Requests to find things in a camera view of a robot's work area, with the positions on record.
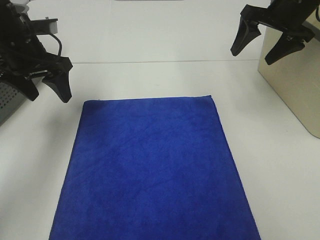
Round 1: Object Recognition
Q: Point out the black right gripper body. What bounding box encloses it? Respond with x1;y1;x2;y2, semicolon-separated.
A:
240;0;320;42

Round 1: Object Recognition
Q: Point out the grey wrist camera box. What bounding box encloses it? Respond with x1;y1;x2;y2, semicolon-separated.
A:
31;18;58;35

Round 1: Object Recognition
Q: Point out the black camera cable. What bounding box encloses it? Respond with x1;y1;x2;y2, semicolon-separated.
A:
47;32;63;57

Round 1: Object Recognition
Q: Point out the grey perforated plastic basket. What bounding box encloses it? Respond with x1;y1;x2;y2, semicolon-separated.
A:
0;82;27;125

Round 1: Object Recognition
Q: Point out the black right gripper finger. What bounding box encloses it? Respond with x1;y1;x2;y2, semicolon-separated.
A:
264;32;305;65
230;17;261;56

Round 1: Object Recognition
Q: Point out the blue microfibre towel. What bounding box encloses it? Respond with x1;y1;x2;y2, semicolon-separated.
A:
49;95;260;240

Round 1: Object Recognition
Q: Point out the beige bin with grey rim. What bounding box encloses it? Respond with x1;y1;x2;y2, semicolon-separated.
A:
258;12;320;138

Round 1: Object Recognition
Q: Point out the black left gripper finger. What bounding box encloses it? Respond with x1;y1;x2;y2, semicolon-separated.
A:
4;74;39;101
42;72;72;103

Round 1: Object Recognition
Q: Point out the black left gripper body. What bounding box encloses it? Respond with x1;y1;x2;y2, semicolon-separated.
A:
0;0;73;81

